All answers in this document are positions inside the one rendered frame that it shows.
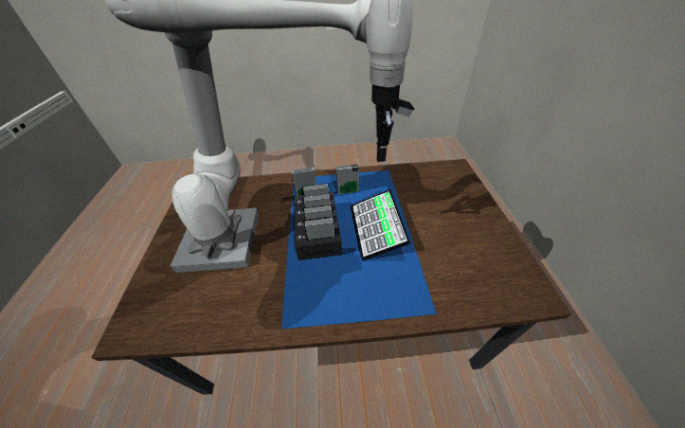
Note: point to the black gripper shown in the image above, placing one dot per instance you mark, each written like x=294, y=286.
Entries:
x=386, y=97

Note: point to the dark grey drive dock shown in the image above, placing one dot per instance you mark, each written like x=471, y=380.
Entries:
x=316, y=248

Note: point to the status display screen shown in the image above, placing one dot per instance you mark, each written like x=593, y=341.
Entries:
x=379, y=226

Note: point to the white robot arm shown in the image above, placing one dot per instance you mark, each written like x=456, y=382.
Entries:
x=201, y=199

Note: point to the blue flat mat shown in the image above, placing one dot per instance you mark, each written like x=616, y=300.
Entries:
x=346, y=289

